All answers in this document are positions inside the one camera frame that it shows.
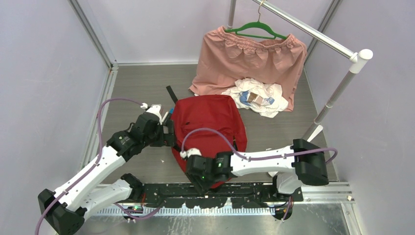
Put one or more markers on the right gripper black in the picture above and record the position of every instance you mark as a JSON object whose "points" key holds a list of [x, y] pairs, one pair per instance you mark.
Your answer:
{"points": [[199, 184]]}

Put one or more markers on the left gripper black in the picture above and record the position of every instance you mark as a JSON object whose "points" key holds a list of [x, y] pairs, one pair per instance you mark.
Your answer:
{"points": [[166, 139]]}

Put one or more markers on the red backpack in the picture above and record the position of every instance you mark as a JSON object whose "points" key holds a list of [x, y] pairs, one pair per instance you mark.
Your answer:
{"points": [[210, 123]]}

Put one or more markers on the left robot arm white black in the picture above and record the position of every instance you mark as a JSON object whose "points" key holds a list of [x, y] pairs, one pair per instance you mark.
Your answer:
{"points": [[68, 207]]}

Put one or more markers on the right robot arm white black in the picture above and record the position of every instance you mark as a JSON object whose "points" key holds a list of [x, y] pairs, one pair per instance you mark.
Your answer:
{"points": [[301, 163]]}

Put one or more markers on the white crumpled cloth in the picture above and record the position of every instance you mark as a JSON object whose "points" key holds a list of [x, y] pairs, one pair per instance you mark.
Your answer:
{"points": [[265, 99]]}

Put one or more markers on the pink skirt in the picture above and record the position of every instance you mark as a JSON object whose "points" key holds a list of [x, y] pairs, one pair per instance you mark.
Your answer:
{"points": [[226, 57]]}

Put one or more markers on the green clothes hanger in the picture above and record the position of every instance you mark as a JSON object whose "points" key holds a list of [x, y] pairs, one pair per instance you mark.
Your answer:
{"points": [[257, 25]]}

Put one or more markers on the silver white clothes rack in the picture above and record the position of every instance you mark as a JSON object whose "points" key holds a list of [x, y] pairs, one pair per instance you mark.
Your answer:
{"points": [[363, 124]]}

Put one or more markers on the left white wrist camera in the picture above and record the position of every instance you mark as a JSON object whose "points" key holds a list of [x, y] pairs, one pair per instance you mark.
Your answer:
{"points": [[154, 109]]}

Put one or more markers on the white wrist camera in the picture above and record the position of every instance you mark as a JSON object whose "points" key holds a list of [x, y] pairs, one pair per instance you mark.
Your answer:
{"points": [[190, 152], [154, 109]]}

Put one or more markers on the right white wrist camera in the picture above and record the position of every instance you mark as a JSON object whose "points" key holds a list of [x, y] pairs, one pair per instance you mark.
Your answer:
{"points": [[190, 152]]}

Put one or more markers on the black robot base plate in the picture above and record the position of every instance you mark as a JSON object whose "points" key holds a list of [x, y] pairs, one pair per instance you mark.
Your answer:
{"points": [[240, 195]]}

